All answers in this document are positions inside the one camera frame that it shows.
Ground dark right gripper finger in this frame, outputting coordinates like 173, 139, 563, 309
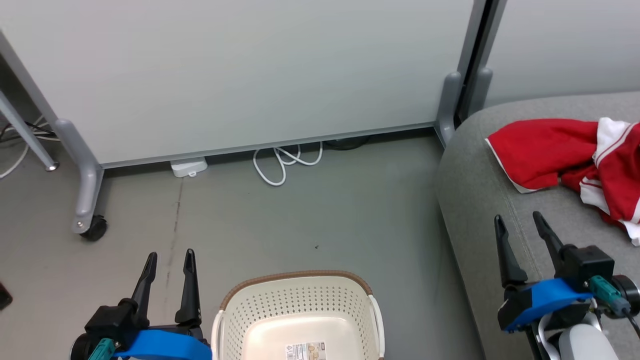
494, 214, 529, 289
532, 211, 566, 266

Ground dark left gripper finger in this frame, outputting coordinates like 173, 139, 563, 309
174, 248, 202, 326
131, 252, 159, 314

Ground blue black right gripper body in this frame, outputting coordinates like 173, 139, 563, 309
498, 275, 640, 333

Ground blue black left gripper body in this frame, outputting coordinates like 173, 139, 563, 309
70, 315, 213, 360

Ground red shorts with white trim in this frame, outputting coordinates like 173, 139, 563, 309
485, 118, 601, 194

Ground red and white jersey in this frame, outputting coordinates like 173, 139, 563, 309
560, 117, 640, 247

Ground cream perforated laundry basket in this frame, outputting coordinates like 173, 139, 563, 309
211, 270, 386, 360

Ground printed basket label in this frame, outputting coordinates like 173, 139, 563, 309
285, 342, 327, 360

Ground grey fabric sofa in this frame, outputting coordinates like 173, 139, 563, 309
435, 91, 640, 360

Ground black caster wheel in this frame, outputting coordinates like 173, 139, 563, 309
80, 215, 108, 242

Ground grey partition foot with caster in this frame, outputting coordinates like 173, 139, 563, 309
54, 118, 105, 236

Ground white power adapter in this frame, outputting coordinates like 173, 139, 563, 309
170, 157, 208, 179

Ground grey metal table leg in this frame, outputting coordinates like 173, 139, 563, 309
0, 90, 60, 172

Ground narrow white partition panel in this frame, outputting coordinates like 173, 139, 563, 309
482, 0, 640, 108

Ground black round base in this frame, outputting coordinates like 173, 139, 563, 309
324, 135, 372, 151

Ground wide white partition panel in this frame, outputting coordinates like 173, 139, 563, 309
0, 0, 488, 169

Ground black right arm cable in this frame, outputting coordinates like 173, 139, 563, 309
589, 275, 640, 337

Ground white coiled power cable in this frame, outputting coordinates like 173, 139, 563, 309
252, 142, 324, 187

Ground thin white cable bundle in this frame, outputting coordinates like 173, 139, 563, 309
0, 115, 57, 180

